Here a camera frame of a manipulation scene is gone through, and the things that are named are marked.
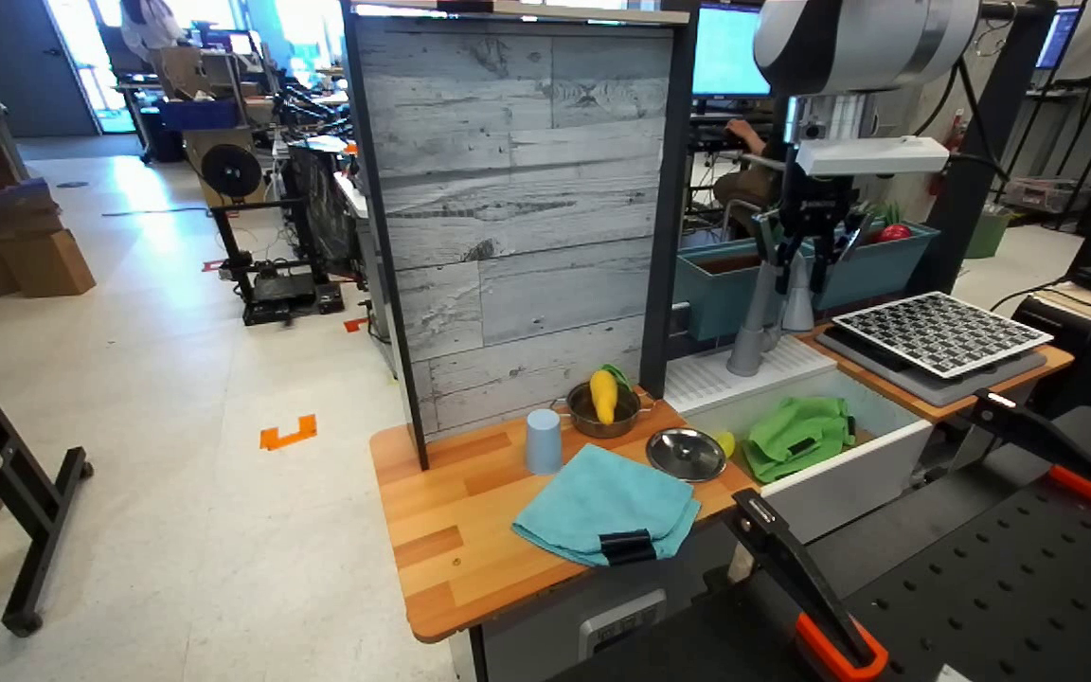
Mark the small metal bowl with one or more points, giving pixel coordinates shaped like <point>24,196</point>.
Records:
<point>685,452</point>

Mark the teal storage bin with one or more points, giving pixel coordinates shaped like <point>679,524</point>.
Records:
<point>714,289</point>
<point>871,270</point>

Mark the left teal storage bin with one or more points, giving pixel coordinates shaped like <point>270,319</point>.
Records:
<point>714,289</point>

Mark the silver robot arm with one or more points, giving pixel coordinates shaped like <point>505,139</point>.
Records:
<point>842,49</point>

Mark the black perforated board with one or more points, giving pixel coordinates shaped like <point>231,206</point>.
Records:
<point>981,572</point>

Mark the computer monitor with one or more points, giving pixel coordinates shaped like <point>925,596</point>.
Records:
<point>726,55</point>

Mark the black white dish rack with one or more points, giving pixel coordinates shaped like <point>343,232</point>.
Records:
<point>938,336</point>

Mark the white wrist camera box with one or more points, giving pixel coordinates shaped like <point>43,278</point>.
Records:
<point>871,158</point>

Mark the yellow toy corn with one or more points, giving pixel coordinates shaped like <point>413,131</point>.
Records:
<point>603,395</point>

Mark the cardboard boxes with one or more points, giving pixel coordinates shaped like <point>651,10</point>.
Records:
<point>40,254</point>

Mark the black stand with spool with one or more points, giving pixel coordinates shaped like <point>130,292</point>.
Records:
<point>270,289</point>

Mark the right black orange clamp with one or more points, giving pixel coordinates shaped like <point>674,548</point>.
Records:
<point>1033,447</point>

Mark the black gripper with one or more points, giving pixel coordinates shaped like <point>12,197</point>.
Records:
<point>816,206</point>

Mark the right teal storage bin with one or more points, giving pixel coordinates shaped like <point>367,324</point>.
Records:
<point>871,270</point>

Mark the light blue plastic cup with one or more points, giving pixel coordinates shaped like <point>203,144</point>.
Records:
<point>542,439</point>

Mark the teal folded cloth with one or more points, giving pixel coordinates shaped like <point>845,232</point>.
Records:
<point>606,510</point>

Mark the black orange clamp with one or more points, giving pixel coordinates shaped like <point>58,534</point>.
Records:
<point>828,633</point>
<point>1033,447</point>

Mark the black metal frame leg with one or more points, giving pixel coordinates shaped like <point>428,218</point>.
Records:
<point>40,505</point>

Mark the grey wood backsplash panel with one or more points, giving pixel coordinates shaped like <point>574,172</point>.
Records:
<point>518,172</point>

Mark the green cloth in sink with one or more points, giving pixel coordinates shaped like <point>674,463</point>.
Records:
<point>797,434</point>

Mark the white sink basin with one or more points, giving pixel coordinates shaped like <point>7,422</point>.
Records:
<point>870,472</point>

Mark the left black orange clamp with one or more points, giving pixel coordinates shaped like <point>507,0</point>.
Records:
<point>828,633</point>

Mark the dark bowl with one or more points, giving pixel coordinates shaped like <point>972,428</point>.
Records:
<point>584,414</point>

